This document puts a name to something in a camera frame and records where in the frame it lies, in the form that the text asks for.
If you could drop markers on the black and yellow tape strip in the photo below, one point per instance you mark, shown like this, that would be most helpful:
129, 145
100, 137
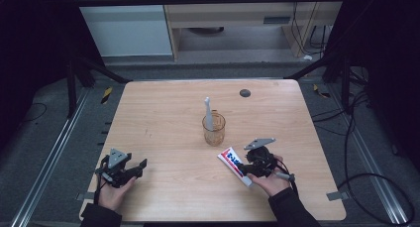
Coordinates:
106, 94
321, 92

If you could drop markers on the aluminium floor rail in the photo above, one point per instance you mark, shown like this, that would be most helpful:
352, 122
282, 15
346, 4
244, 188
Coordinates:
369, 161
49, 161

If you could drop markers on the person's right hand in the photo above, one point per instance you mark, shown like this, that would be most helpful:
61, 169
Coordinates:
275, 184

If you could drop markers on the white electric toothbrush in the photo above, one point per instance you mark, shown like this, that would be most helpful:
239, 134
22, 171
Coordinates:
208, 116

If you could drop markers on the grey metal table bracket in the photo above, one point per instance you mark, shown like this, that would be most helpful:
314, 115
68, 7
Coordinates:
84, 196
337, 196

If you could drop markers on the amber transparent cup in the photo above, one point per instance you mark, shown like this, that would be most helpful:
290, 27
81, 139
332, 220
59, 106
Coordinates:
214, 136

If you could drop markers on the black metal stand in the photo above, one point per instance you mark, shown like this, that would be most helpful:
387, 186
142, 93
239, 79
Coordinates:
345, 85
71, 88

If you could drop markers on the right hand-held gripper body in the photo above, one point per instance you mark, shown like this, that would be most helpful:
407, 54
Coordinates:
262, 161

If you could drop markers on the grey round table grommet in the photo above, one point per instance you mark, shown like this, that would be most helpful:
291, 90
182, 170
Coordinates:
245, 93

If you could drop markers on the light wooden desk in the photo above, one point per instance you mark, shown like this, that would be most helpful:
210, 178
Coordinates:
231, 17

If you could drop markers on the person's left hand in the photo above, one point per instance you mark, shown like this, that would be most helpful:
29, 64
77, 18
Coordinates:
114, 197

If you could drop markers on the white toothpaste tube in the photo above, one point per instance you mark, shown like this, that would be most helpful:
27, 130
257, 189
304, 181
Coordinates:
232, 162

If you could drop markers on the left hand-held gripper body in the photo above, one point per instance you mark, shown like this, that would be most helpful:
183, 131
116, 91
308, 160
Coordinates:
114, 169

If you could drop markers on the dark curtain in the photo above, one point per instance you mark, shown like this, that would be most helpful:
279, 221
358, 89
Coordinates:
33, 55
386, 61

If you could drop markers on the black horizontal frame bar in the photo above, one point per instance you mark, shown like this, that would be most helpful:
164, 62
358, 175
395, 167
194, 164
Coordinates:
198, 0

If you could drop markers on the small white floor object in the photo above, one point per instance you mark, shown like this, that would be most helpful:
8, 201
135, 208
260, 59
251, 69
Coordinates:
307, 57

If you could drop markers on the white cabinet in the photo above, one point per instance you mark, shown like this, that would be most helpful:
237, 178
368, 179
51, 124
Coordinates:
128, 32

